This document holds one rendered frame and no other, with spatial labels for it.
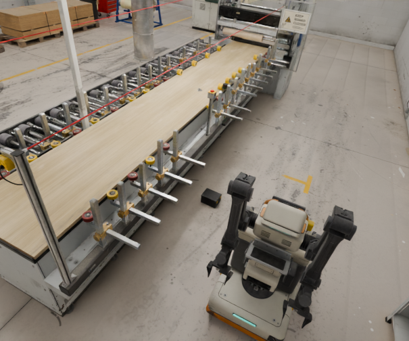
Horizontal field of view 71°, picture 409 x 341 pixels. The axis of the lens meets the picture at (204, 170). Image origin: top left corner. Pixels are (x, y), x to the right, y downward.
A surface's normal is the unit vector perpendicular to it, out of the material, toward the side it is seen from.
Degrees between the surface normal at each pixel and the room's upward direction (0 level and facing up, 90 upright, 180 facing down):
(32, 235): 0
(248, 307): 0
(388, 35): 90
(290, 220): 42
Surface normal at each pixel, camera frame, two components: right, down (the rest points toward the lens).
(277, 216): -0.23, -0.21
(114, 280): 0.08, -0.77
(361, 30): -0.43, 0.54
